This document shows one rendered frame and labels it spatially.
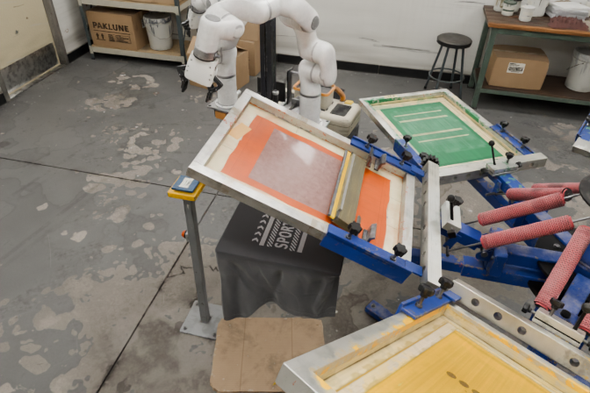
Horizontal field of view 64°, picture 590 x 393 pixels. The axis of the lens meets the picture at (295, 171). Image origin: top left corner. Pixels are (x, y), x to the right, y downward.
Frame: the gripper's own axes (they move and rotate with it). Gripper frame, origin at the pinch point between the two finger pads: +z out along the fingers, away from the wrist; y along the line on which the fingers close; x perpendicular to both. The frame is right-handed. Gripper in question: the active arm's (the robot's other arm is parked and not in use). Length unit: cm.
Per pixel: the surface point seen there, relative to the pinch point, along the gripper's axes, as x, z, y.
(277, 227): 3, 42, -45
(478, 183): -54, 21, -125
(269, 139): -9.0, 12.3, -28.8
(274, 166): 4.8, 12.8, -35.1
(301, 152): -10.7, 13.3, -42.2
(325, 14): -380, 87, -8
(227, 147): 7.0, 11.5, -17.4
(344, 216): 17, 11, -64
